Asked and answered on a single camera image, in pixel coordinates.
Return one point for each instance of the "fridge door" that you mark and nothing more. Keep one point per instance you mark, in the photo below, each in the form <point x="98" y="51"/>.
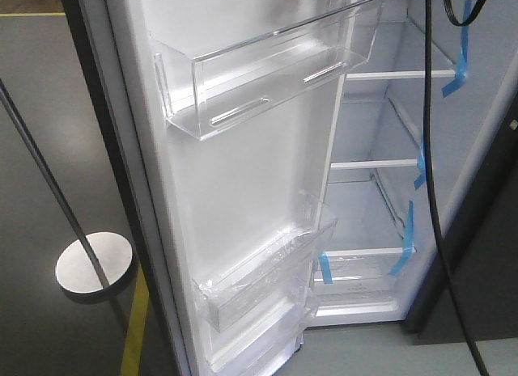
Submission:
<point x="196" y="207"/>

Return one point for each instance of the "middle clear door bin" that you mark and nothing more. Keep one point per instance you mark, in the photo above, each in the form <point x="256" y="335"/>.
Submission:
<point x="224" y="298"/>

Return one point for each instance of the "clear door bin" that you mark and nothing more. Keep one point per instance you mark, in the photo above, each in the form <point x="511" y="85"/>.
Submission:
<point x="278" y="319"/>
<point x="224" y="298"/>
<point x="219" y="63"/>

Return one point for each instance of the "upper clear door bin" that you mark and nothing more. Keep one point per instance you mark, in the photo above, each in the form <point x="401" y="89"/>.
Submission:
<point x="219" y="63"/>

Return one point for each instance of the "lower clear door bin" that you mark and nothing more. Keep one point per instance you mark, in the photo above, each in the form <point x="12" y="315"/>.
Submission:
<point x="278" y="319"/>

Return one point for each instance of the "silver floor stand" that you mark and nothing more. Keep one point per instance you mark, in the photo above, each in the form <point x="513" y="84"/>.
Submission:
<point x="41" y="163"/>

